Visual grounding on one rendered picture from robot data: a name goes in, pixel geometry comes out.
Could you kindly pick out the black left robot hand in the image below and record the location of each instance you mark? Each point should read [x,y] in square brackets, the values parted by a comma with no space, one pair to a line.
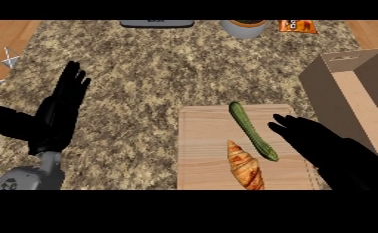
[56,117]

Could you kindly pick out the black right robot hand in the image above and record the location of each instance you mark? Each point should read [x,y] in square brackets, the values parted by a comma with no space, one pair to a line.
[325,150]

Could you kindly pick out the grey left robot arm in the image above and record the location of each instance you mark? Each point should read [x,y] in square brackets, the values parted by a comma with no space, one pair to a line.
[34,175]

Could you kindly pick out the golden brown croissant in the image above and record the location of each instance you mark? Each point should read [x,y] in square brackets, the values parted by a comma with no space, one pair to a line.
[244,167]

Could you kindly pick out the brown cardboard box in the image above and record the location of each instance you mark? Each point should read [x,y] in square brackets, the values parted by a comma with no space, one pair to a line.
[344,93]

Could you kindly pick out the pale wooden cutting board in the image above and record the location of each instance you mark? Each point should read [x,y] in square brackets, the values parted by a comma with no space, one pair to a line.
[211,150]

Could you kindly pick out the green cucumber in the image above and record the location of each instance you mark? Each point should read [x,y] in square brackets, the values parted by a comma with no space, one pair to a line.
[251,131]

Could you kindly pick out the dark grey flat appliance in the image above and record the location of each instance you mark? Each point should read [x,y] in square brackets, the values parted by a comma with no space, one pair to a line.
[157,23]

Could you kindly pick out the orange snack bag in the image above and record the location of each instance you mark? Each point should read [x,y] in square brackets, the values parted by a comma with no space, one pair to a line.
[297,26]

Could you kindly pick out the grey plant pot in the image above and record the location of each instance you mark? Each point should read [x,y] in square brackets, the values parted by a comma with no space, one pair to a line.
[244,28]

